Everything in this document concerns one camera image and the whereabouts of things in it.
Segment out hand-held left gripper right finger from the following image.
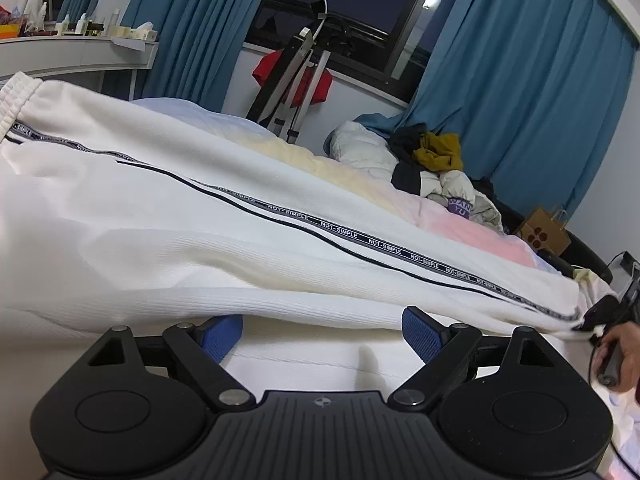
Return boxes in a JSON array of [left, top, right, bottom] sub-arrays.
[[387, 306, 557, 411]]

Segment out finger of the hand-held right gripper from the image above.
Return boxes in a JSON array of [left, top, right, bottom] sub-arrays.
[[581, 296, 620, 332]]

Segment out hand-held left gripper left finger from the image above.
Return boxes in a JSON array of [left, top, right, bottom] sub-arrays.
[[87, 314, 257, 411]]

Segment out white pants with striped side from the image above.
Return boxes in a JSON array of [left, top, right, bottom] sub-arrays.
[[0, 71, 620, 345]]

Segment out person's right hand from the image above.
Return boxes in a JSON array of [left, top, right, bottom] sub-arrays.
[[600, 324, 640, 394]]

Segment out brown paper bag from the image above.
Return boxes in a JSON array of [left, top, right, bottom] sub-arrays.
[[515, 205, 573, 259]]

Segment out grey jacket with purple label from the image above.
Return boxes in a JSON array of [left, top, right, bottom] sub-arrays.
[[425, 169, 505, 233]]

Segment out black garment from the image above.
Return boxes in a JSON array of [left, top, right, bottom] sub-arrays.
[[389, 122, 433, 195]]

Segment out mustard yellow garment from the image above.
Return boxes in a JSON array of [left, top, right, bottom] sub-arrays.
[[412, 132, 464, 174]]

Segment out white puffy jacket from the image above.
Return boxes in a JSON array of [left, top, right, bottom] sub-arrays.
[[324, 120, 401, 182]]

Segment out blue curtain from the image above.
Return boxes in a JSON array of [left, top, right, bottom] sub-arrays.
[[120, 0, 297, 113], [354, 0, 640, 243]]

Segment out red garment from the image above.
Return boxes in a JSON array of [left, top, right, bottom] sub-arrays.
[[251, 50, 334, 107]]

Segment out white tissue box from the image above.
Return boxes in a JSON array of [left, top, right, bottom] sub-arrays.
[[111, 21, 161, 45]]

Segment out white dressing table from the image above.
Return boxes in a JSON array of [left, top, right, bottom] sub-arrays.
[[0, 34, 161, 102]]

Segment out black cable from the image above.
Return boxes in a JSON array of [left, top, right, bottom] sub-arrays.
[[589, 251, 640, 473]]

